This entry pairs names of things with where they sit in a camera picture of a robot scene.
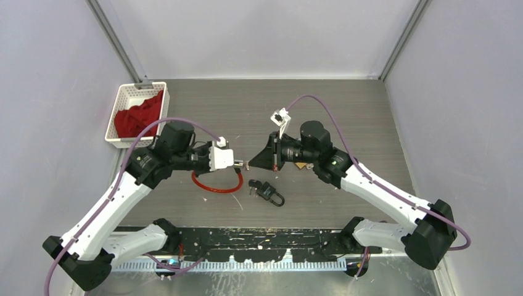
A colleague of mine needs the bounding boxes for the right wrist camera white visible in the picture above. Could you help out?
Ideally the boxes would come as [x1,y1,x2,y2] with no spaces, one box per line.
[270,108,291,139]

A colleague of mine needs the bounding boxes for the black Kaijing padlock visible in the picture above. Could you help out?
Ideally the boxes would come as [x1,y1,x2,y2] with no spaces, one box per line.
[256,182,285,207]

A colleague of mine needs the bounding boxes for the red cloth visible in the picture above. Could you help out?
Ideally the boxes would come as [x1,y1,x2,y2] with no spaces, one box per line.
[114,90,164,138]

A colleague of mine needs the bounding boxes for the white plastic basket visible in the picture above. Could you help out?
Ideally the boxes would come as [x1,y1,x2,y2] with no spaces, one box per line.
[105,81,170,149]

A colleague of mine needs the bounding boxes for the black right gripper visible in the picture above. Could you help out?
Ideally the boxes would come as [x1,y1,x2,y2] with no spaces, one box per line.
[249,131,317,172]

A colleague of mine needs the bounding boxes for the red cable lock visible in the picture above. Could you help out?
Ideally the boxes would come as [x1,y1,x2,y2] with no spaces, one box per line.
[191,160,245,194]

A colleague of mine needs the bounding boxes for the black-headed key bunch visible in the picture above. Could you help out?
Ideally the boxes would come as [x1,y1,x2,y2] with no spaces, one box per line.
[249,179,263,196]

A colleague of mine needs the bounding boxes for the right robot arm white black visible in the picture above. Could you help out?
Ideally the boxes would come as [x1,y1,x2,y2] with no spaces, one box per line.
[249,120,457,270]

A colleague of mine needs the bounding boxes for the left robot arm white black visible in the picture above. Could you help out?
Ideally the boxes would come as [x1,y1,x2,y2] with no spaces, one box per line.
[43,117,234,295]

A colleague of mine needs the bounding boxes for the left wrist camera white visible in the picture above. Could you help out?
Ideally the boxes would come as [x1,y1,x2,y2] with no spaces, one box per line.
[209,137,234,171]

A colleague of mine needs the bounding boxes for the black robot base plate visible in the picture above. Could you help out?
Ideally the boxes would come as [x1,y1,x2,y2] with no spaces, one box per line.
[149,227,363,263]

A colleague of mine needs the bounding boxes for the brass padlock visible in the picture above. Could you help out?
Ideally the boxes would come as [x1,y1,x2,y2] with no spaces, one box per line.
[295,162,314,170]

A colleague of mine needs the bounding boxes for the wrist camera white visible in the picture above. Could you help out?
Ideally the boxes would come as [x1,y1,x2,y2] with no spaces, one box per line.
[209,137,234,171]
[270,108,291,139]

